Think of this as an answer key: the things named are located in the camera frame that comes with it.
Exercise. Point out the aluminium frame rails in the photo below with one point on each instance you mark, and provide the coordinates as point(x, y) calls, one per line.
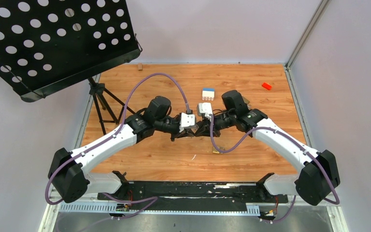
point(318, 174)

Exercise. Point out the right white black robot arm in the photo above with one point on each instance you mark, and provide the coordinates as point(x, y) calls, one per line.
point(317, 171)

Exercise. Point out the brass padlock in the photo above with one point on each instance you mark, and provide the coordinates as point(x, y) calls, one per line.
point(215, 151)
point(246, 101)

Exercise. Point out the black tripod stand legs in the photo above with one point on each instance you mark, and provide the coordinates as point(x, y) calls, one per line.
point(97, 91)

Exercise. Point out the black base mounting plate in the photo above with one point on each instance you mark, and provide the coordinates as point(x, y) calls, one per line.
point(194, 196)

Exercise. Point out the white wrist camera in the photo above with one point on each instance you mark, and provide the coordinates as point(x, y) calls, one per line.
point(204, 110)
point(187, 121)

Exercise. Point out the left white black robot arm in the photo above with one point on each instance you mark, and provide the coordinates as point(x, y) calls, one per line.
point(70, 171)

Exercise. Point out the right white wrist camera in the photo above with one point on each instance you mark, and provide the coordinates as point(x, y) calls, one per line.
point(204, 110)

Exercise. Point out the white blue toy block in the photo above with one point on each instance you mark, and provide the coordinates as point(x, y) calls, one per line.
point(208, 94)

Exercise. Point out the black perforated music stand desk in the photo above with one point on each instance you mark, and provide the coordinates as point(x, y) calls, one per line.
point(50, 45)

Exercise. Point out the red small block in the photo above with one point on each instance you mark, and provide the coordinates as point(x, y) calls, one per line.
point(266, 86)

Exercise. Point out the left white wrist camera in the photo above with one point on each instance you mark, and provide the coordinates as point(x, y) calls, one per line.
point(187, 121)

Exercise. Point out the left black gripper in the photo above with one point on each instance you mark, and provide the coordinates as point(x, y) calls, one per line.
point(186, 133)

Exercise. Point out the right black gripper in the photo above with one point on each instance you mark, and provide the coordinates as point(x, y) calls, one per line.
point(204, 128)

